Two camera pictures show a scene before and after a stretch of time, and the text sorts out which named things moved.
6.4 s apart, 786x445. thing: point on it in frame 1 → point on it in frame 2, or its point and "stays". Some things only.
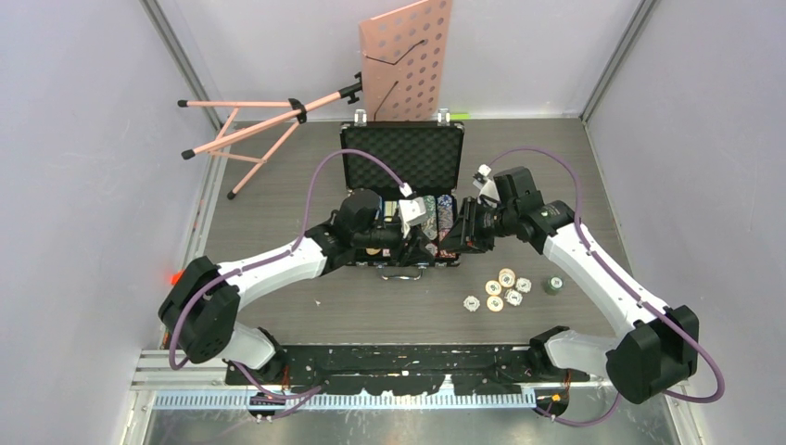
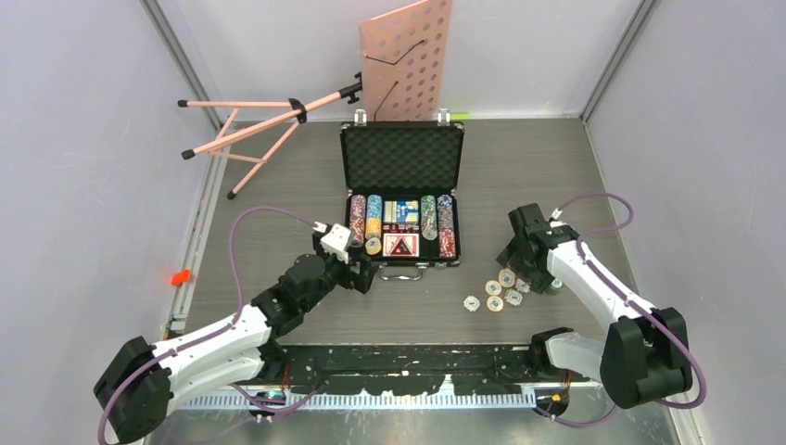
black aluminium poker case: x=428 y=157 stays
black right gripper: x=465 y=235 → x=539 y=280
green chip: x=554 y=285 stays
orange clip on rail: x=174 y=278 stays
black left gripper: x=415 y=250 → x=361 y=278
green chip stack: x=429 y=225 stays
